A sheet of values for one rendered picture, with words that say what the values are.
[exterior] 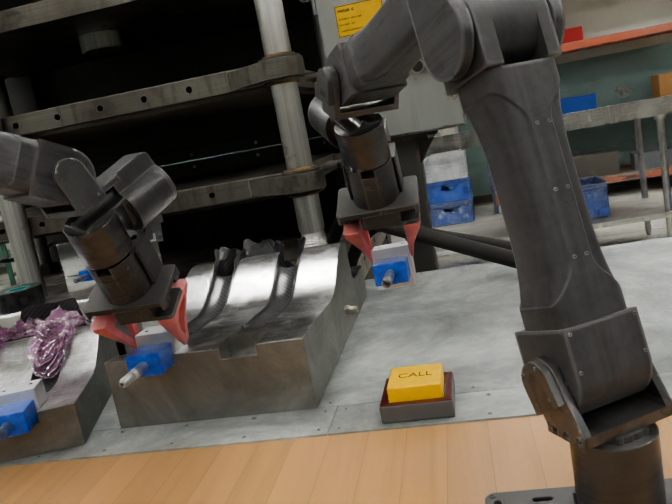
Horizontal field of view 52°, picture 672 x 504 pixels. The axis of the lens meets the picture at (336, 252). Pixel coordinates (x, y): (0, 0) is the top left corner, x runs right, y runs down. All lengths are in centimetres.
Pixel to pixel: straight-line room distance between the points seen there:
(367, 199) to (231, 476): 35
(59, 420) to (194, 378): 17
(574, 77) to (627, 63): 50
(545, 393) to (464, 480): 16
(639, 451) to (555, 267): 14
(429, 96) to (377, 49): 93
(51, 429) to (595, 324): 66
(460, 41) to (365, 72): 21
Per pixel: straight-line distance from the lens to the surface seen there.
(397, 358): 95
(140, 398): 91
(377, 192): 82
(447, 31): 53
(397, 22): 65
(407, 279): 86
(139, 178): 80
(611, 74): 751
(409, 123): 162
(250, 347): 88
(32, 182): 73
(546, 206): 51
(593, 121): 436
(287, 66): 152
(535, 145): 52
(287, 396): 84
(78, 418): 92
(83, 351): 106
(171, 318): 81
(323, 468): 71
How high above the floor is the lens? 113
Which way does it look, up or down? 10 degrees down
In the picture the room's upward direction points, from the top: 11 degrees counter-clockwise
